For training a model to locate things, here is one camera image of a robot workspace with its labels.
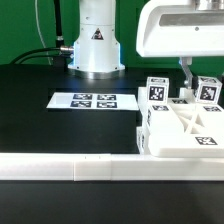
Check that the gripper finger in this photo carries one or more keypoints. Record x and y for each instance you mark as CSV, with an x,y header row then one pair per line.
x,y
187,73

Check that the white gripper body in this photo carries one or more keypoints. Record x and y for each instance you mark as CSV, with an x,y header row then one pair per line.
x,y
181,28

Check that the white tagged cube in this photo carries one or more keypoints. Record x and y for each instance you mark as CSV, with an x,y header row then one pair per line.
x,y
157,89
207,90

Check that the white chair back frame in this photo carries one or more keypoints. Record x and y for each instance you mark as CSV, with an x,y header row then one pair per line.
x,y
181,128

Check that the white marker base sheet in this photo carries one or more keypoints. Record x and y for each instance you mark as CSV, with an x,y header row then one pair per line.
x,y
93,101

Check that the white U-shaped fence frame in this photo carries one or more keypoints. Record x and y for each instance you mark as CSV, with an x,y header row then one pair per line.
x,y
106,167

